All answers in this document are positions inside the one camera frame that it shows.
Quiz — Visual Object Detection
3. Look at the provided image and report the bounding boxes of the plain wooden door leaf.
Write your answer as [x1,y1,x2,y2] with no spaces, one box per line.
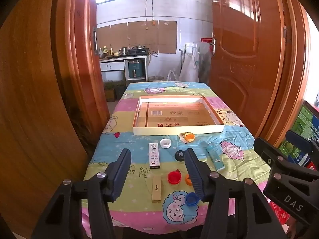
[0,0,88,237]

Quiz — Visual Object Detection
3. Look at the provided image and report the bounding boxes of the shallow cardboard box tray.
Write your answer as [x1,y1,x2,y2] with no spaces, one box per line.
[133,95,225,136]

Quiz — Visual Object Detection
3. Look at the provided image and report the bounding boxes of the green printed carton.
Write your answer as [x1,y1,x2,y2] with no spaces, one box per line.
[279,100,319,166]

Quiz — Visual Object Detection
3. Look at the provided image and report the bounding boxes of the metal pipe handle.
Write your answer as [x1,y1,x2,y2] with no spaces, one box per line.
[178,44,186,75]

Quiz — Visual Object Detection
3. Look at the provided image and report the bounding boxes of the cardboard wall panel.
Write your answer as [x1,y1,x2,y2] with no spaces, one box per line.
[97,21,178,54]

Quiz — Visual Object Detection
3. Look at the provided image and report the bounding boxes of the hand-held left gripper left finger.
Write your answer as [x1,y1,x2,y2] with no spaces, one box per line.
[31,149,132,239]

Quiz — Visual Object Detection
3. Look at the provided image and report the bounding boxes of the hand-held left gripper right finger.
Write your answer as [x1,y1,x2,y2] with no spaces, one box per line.
[184,148,288,239]

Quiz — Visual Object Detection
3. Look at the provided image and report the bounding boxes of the teal slim box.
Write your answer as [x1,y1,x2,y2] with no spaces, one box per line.
[206,146,224,172]

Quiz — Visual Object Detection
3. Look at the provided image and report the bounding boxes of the black and white slim box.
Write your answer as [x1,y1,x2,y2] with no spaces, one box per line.
[149,143,160,169]

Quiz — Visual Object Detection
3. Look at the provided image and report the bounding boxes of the gold slim box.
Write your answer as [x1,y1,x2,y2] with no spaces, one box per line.
[152,175,161,203]

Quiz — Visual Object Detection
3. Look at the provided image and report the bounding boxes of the white woven sack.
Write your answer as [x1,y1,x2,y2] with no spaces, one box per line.
[179,50,200,82]

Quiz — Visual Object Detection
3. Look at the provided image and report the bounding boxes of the black gas stove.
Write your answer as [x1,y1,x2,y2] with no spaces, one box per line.
[128,45,149,56]

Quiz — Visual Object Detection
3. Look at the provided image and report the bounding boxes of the blue bottle cap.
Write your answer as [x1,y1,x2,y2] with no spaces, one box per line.
[185,192,200,207]

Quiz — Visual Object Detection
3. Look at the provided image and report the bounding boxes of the planter box with grass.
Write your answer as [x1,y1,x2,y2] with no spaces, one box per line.
[104,80,126,102]

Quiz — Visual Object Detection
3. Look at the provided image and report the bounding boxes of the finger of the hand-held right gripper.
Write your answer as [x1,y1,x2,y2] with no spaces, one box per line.
[285,130,319,161]
[254,137,319,180]

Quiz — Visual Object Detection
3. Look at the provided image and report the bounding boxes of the red bottle cap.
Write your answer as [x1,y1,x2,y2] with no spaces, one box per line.
[167,170,181,185]

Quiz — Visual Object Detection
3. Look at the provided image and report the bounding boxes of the carved wooden door leaf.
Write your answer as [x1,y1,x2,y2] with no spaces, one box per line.
[209,0,285,140]

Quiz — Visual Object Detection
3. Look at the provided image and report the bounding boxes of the white kitchen counter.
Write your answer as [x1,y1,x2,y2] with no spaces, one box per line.
[99,55,149,81]

